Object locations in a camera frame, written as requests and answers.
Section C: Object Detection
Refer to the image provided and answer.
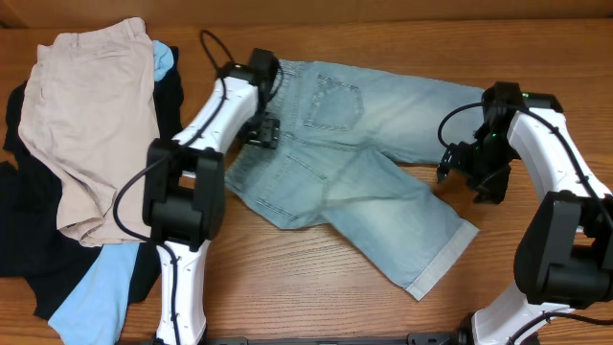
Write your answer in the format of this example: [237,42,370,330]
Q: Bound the light blue denim shorts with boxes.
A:
[226,60,483,299]

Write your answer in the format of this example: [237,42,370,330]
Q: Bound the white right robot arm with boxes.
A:
[437,81,612,345]

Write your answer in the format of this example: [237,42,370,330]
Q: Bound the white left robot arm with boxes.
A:
[143,49,284,344]

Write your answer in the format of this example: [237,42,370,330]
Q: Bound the beige khaki shorts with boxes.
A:
[18,17,160,247]

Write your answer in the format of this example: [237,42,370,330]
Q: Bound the light blue shirt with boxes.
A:
[48,40,184,345]

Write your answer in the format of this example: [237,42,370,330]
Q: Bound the black garment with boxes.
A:
[1,41,184,320]

